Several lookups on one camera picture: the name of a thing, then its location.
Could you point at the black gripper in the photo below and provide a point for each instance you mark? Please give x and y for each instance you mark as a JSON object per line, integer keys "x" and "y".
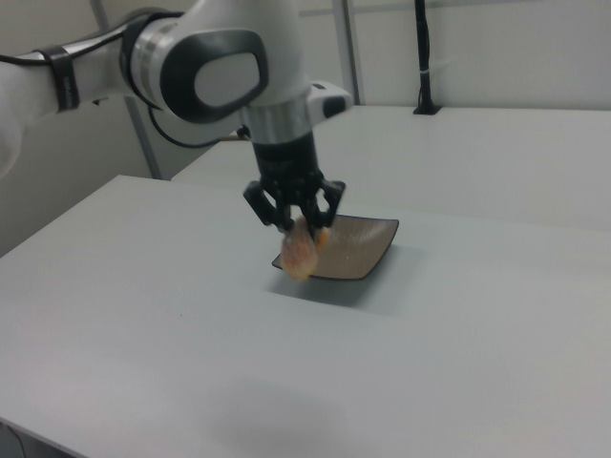
{"x": 286, "y": 162}

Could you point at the sugared orange bread roll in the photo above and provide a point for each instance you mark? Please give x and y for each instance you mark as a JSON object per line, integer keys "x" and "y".
{"x": 298, "y": 253}

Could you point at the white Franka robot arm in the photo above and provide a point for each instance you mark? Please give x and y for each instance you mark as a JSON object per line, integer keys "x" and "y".
{"x": 143, "y": 62}

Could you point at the square brown ceramic plate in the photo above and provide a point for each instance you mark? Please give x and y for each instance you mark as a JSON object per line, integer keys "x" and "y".
{"x": 355, "y": 248}

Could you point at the grey partition frame post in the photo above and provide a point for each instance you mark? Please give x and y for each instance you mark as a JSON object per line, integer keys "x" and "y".
{"x": 351, "y": 52}

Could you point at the black clamp mount pole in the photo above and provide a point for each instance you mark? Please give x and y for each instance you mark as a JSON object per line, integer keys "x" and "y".
{"x": 424, "y": 52}

